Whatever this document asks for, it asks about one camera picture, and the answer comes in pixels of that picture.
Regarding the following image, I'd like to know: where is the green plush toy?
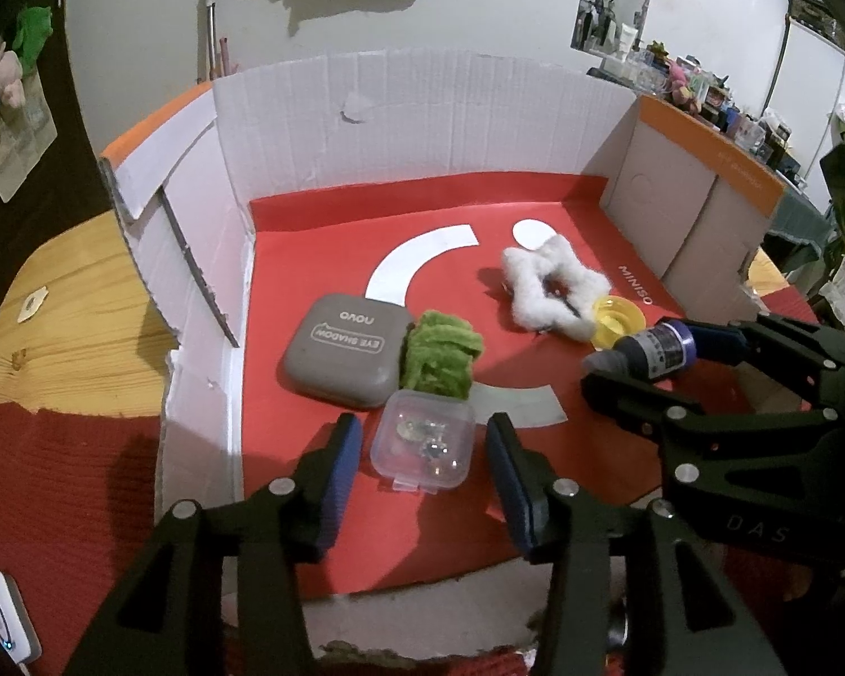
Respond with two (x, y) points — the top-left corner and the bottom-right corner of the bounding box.
(12, 7), (54, 68)

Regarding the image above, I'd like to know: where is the yellow bottle cap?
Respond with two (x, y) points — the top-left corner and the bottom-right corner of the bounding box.
(591, 296), (645, 351)

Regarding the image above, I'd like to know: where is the white wardrobe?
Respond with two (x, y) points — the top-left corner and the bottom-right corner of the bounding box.
(775, 0), (845, 191)

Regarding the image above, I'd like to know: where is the metal pole with red cap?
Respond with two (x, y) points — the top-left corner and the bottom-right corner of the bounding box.
(198, 0), (219, 86)

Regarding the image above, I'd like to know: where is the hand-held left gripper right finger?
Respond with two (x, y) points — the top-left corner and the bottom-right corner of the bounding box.
(484, 412), (790, 676)

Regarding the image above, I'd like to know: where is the grey eyeshadow case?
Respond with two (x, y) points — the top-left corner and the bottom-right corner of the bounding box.
(279, 292), (413, 410)

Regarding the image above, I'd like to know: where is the orange cardboard box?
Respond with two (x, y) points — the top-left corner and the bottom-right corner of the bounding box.
(97, 46), (790, 663)

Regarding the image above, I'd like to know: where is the small clear plastic box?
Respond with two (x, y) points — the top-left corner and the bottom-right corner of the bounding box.
(368, 389), (476, 494)

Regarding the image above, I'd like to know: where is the small wooden tag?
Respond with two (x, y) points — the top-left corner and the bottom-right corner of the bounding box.
(17, 286), (49, 323)

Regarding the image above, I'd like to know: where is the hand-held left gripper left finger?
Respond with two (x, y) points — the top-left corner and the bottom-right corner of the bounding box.
(63, 413), (363, 676)

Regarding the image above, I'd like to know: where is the brown paper bag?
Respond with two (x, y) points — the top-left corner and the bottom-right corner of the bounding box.
(0, 77), (59, 204)

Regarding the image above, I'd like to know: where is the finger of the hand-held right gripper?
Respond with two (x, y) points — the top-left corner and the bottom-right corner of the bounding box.
(683, 313), (845, 410)
(581, 366), (839, 452)

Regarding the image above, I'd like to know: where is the dark blue small bottle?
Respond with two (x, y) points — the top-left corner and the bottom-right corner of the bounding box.
(591, 319), (698, 383)

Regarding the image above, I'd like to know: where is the red knitted mat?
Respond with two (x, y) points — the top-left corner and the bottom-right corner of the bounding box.
(0, 282), (845, 676)

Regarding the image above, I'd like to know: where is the white fluffy scrunchie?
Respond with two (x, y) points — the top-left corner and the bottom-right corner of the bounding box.
(500, 235), (612, 343)

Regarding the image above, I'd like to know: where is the green fuzzy scrunchie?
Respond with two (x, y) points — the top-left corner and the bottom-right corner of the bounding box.
(398, 308), (487, 399)

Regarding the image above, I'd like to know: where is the white square charger device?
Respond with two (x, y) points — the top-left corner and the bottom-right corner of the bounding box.
(0, 570), (43, 666)

